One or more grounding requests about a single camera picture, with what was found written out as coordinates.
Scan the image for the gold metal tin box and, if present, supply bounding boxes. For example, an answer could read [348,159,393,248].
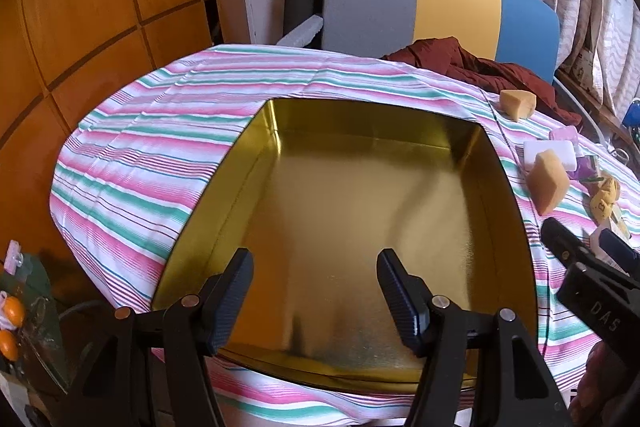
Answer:
[152,98,538,393]

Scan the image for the person right hand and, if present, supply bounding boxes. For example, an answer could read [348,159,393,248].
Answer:
[568,341,626,426]

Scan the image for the grey yellow blue chair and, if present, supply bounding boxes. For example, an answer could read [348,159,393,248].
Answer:
[279,0,560,82]

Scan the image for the striped pink green tablecloth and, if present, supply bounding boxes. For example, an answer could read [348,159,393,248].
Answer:
[48,43,640,427]

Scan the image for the orange ornaments bag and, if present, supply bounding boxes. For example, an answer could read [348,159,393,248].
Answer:
[1,239,70,393]

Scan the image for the tan tall sponge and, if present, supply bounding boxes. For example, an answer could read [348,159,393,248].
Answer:
[526,150,570,216]

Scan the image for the blue cup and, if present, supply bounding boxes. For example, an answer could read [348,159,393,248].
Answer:
[622,98,640,128]

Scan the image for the tan wedge sponge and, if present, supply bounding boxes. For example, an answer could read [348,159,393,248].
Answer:
[499,90,537,121]

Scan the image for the yellow plush toy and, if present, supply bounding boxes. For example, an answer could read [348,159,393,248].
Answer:
[590,176,620,225]

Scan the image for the wooden side shelf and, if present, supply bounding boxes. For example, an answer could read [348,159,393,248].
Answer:
[555,69,634,145]

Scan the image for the purple packet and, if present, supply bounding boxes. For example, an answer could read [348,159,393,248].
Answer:
[568,155,601,182]

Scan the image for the wooden wardrobe panels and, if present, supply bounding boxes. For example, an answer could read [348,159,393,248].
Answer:
[1,0,248,260]

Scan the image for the white rectangular block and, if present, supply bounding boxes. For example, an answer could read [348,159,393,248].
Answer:
[523,140,577,172]

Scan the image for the green edged snack packet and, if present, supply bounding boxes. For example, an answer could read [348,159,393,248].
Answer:
[608,204,631,241]

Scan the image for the dark red cloth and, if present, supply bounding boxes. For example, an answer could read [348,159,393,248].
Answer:
[382,37,582,126]

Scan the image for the pink plastic item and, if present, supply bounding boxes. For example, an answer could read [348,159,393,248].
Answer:
[549,126,579,144]

